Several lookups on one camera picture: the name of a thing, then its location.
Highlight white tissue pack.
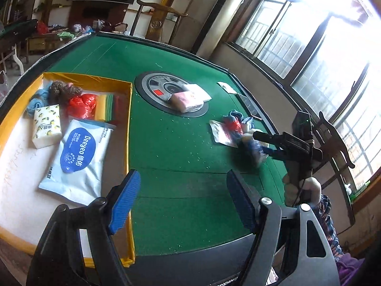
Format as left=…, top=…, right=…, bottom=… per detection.
left=184, top=83, right=212, bottom=102

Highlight blue white tissue bag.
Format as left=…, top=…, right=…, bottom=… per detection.
left=238, top=133, right=268, bottom=168

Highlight smartphone on table edge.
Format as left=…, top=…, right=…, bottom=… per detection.
left=236, top=94, right=262, bottom=121

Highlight white red-text packet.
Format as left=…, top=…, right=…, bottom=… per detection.
left=209, top=120, right=238, bottom=148

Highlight pink tissue pack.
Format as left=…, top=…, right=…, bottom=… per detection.
left=169, top=91, right=204, bottom=113

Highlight light blue knotted cloth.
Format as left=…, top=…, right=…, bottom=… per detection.
left=26, top=81, right=52, bottom=117

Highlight yellow cardboard box tray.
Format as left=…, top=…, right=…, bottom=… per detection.
left=1, top=72, right=133, bottom=258

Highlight right hand white glove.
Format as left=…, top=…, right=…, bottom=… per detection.
left=282, top=174, right=322, bottom=207

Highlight white folded napkin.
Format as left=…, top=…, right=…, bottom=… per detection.
left=218, top=81, right=237, bottom=95

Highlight white blue wet wipes pack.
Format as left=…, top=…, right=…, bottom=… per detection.
left=39, top=119, right=115, bottom=205

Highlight white standing air conditioner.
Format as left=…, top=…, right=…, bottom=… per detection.
left=190, top=0, right=244, bottom=59

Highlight yellow green red sponges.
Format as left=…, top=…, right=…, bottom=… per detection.
left=94, top=93, right=130, bottom=125

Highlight red plastic bag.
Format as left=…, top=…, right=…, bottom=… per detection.
left=67, top=94, right=97, bottom=119

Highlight wooden chair by window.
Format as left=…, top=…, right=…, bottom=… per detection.
left=313, top=111, right=355, bottom=189

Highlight brown pink knitted cloth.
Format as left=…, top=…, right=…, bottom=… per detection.
left=48, top=81, right=83, bottom=105

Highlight lemon print tissue pack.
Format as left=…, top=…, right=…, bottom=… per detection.
left=32, top=105, right=63, bottom=149

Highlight round mahjong table console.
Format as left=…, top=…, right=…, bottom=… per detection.
left=134, top=71, right=209, bottom=118

